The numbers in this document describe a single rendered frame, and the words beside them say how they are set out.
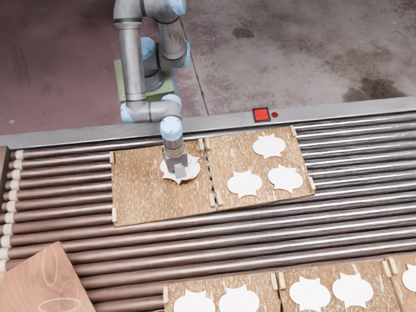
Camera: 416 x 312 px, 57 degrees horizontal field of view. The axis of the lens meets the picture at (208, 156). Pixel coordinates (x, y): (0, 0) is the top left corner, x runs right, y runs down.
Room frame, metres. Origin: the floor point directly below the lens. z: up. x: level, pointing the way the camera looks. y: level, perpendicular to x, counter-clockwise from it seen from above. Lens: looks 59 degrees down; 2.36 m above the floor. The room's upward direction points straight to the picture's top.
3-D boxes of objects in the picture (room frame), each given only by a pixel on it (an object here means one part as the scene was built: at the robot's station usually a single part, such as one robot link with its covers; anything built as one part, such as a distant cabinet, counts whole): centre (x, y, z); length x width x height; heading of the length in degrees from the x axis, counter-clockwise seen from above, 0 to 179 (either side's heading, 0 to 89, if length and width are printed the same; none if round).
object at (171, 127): (0.77, 0.13, 1.24); 0.09 x 0.08 x 0.11; 3
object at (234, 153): (0.81, -0.21, 0.93); 0.41 x 0.35 x 0.02; 100
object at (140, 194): (0.74, 0.20, 0.93); 0.41 x 0.35 x 0.02; 100
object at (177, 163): (0.74, 0.12, 1.09); 0.12 x 0.09 x 0.16; 19
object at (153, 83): (1.27, 0.29, 1.01); 0.15 x 0.15 x 0.10
